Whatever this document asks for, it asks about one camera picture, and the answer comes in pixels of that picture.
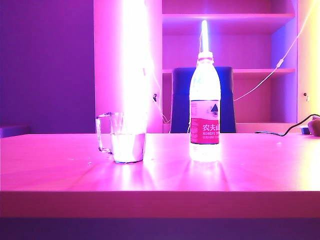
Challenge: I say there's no Nongfu Spring water bottle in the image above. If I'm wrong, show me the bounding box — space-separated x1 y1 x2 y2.
189 51 222 162

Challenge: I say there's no clear glass mug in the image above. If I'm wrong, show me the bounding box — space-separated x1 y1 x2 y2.
95 111 149 165

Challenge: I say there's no dark office chair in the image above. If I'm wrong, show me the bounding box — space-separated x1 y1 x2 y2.
170 66 237 134

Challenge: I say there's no tall bright LED light tube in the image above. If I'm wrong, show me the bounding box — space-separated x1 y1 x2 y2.
119 0 151 118

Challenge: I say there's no short LED light stick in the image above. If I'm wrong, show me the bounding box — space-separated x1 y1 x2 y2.
201 19 210 54

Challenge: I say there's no pale rounded object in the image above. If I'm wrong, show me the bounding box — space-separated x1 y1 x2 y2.
307 118 320 137

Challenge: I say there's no long white cable with switch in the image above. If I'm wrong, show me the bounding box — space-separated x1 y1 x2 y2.
233 0 320 102

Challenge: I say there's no black cable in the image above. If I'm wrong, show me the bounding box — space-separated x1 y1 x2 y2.
254 113 320 137

